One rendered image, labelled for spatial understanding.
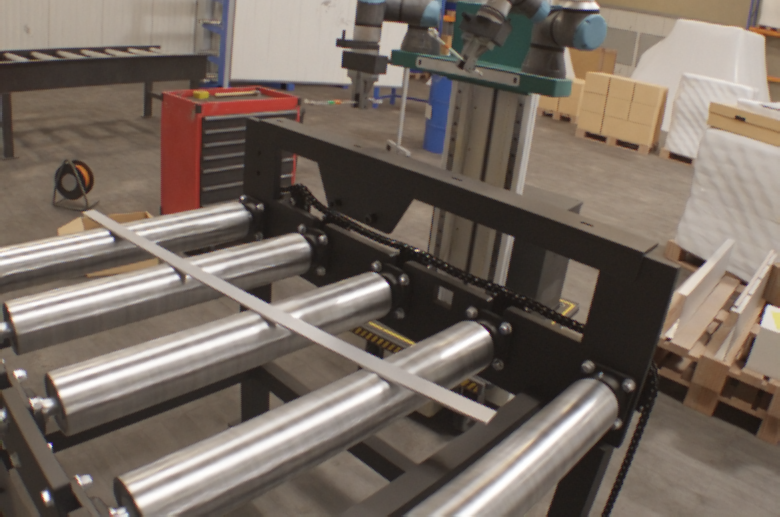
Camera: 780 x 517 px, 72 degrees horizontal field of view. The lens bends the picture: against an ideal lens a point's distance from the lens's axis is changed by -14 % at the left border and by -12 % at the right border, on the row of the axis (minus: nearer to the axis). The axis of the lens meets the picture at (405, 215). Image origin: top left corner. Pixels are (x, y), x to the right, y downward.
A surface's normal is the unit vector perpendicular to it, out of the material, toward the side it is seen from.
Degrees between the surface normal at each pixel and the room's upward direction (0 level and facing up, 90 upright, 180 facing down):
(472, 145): 90
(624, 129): 90
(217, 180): 90
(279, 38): 90
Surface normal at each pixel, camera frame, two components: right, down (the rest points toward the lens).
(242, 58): 0.40, 0.34
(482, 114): -0.59, 0.19
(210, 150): 0.74, 0.30
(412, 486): 0.12, -0.94
